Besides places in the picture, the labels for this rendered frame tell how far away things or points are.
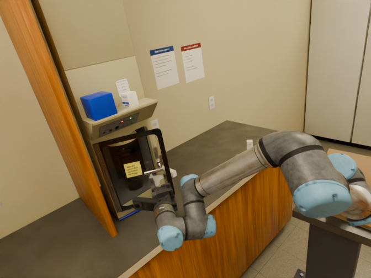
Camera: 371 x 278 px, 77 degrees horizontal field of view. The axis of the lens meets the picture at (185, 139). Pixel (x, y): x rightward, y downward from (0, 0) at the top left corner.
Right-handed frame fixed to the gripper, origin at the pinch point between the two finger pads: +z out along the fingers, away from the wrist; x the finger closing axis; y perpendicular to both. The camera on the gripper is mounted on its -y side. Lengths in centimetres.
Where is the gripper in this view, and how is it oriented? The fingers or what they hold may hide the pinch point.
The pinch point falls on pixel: (152, 182)
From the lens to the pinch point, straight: 104.8
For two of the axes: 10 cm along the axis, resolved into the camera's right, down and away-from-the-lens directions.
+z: -2.5, -3.7, 9.0
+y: 9.6, -2.4, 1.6
